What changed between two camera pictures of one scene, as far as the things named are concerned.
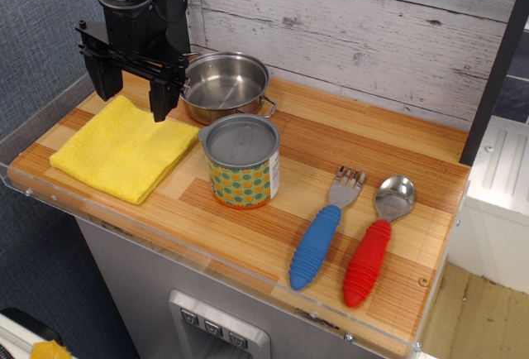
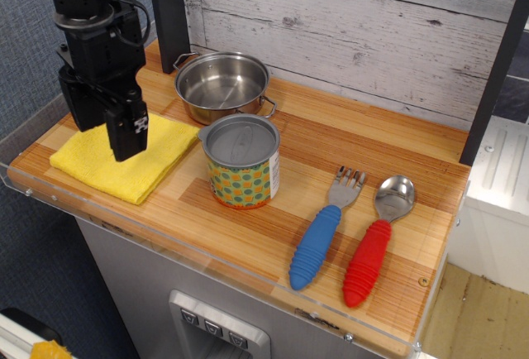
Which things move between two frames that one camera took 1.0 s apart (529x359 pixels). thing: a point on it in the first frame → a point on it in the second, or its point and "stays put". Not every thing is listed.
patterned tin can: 243,155 stays put
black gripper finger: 164,95 → 127,128
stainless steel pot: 222,84 stays put
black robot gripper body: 151,40 → 101,65
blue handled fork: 345,184 stays put
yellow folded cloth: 119,148 stays put
